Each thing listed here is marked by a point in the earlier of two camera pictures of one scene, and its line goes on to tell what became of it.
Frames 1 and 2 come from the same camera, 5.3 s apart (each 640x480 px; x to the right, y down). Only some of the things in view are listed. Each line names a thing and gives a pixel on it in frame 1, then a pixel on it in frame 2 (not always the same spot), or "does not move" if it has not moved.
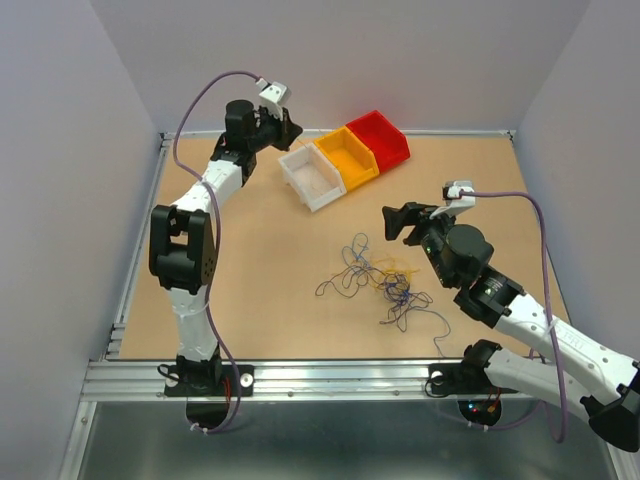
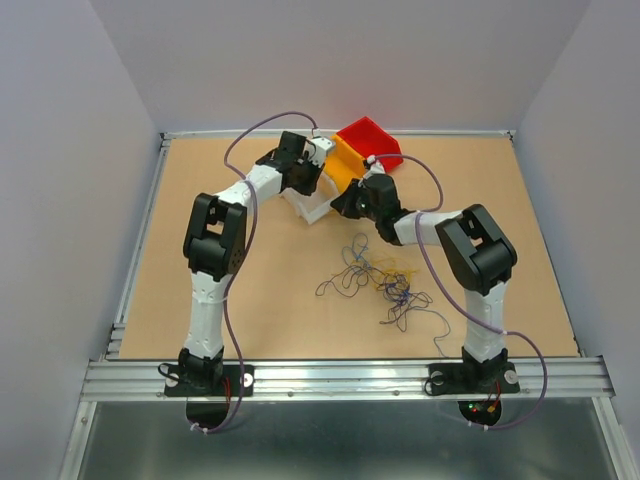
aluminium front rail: (143, 381) does not move
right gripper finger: (396, 219) -> (346, 203)
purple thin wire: (399, 298) does not move
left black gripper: (287, 130) -> (310, 187)
